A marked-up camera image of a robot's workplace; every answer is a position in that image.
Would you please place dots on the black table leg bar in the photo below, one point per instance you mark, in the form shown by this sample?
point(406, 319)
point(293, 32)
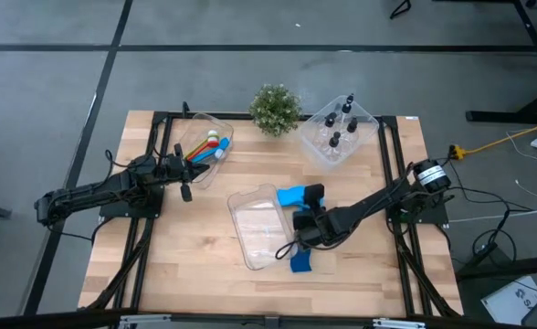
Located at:
point(515, 266)

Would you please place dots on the clear plastic bin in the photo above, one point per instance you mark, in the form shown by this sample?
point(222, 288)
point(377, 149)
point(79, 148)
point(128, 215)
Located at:
point(314, 146)
point(204, 123)
point(259, 228)

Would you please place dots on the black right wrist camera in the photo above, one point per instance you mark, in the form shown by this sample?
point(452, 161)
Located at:
point(314, 196)

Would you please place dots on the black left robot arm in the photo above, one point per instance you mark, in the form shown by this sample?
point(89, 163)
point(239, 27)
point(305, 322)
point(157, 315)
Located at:
point(90, 194)

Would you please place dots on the small green potted plant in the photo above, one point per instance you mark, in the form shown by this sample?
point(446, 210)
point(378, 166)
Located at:
point(275, 109)

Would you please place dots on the black aluminium rig frame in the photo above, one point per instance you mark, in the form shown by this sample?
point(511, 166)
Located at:
point(162, 117)

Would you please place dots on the white sticker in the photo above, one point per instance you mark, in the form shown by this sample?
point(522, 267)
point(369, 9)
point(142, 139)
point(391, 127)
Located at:
point(411, 118)

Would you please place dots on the clear soap bottle black pump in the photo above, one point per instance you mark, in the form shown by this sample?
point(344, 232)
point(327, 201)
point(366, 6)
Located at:
point(347, 107)
point(334, 139)
point(330, 121)
point(352, 124)

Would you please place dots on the black desk leg frame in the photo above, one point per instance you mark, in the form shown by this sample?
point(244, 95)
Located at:
point(501, 116)

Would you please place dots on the black and yellow plug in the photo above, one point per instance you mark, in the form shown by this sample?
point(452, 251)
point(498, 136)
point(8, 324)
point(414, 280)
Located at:
point(454, 151)

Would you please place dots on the red dish brush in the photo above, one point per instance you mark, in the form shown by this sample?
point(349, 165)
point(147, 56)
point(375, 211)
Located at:
point(213, 143)

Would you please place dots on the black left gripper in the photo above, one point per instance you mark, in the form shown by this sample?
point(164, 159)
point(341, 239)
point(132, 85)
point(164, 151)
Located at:
point(175, 169)

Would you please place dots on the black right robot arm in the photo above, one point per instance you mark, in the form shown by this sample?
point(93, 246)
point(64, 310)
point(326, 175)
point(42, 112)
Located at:
point(373, 203)

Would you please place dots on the yellow-green dish brush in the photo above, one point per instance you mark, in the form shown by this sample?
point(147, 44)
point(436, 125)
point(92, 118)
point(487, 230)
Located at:
point(212, 134)

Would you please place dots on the silver frame bracket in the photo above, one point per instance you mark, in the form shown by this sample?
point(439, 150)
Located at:
point(398, 324)
point(145, 318)

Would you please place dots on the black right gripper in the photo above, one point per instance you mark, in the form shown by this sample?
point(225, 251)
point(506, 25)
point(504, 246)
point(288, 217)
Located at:
point(316, 230)

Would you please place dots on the white printed box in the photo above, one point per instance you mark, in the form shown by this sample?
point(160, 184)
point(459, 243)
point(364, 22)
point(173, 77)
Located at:
point(510, 301)

